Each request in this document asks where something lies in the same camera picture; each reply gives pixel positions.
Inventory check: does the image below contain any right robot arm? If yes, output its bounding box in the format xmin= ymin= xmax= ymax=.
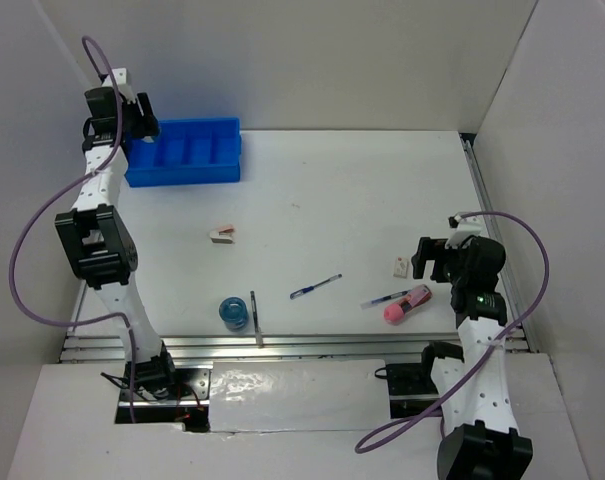
xmin=411 ymin=236 xmax=533 ymax=479

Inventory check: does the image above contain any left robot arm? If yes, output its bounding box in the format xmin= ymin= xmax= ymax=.
xmin=55 ymin=86 xmax=180 ymax=400

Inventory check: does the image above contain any white staples box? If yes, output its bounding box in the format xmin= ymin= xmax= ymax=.
xmin=393 ymin=257 xmax=410 ymax=279

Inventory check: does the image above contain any blue compartment tray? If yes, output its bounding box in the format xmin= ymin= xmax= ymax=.
xmin=125 ymin=117 xmax=242 ymax=188

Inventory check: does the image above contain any pink capped marker tube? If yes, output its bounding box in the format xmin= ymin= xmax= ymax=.
xmin=383 ymin=285 xmax=432 ymax=325

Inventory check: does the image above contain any dark blue gel pen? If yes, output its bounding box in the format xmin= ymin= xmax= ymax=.
xmin=360 ymin=290 xmax=409 ymax=309

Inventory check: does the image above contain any blue clear ballpoint pen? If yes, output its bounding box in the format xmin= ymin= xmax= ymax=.
xmin=289 ymin=274 xmax=342 ymax=300

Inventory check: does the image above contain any pink white mini stapler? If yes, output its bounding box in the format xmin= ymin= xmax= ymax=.
xmin=209 ymin=225 xmax=235 ymax=244

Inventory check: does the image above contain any silver foil cover sheet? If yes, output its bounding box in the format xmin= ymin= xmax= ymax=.
xmin=209 ymin=359 xmax=390 ymax=433

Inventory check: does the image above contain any black gel pen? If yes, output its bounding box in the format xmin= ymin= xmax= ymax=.
xmin=250 ymin=290 xmax=264 ymax=348

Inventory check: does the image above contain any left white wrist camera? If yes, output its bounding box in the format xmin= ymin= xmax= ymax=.
xmin=101 ymin=68 xmax=136 ymax=103

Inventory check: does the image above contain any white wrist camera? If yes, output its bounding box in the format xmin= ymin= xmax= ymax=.
xmin=101 ymin=68 xmax=136 ymax=103
xmin=445 ymin=213 xmax=483 ymax=250

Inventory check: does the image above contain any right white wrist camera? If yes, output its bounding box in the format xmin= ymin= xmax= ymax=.
xmin=445 ymin=213 xmax=483 ymax=250

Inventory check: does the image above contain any aluminium right rail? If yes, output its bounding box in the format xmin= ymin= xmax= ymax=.
xmin=459 ymin=133 xmax=540 ymax=353

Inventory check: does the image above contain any aluminium rail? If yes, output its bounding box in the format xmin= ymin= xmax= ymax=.
xmin=459 ymin=133 xmax=540 ymax=353
xmin=59 ymin=330 xmax=529 ymax=365

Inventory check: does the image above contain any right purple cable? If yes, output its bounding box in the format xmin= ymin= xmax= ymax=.
xmin=354 ymin=211 xmax=551 ymax=455

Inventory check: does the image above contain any purple cable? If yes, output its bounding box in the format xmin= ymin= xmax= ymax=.
xmin=354 ymin=211 xmax=551 ymax=455
xmin=7 ymin=34 xmax=138 ymax=425

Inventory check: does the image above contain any aluminium front rail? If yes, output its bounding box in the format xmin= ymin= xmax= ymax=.
xmin=59 ymin=330 xmax=529 ymax=365

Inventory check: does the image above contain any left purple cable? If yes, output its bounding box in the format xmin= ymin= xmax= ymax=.
xmin=7 ymin=34 xmax=138 ymax=425

